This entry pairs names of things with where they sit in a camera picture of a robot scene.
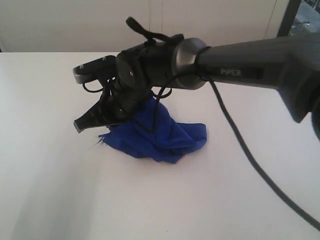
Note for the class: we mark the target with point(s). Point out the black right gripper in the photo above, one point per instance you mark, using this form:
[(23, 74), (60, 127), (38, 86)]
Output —
[(126, 87)]

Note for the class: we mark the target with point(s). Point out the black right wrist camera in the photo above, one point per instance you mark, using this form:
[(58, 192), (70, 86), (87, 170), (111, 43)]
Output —
[(101, 68)]

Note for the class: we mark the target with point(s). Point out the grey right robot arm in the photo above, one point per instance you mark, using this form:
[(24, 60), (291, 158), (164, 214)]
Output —
[(289, 65)]

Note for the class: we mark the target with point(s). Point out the blue towel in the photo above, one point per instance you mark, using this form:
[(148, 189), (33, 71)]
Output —
[(169, 142)]

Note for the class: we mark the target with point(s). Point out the dark window frame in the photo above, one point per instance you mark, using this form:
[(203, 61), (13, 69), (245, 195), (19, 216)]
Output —
[(288, 18)]

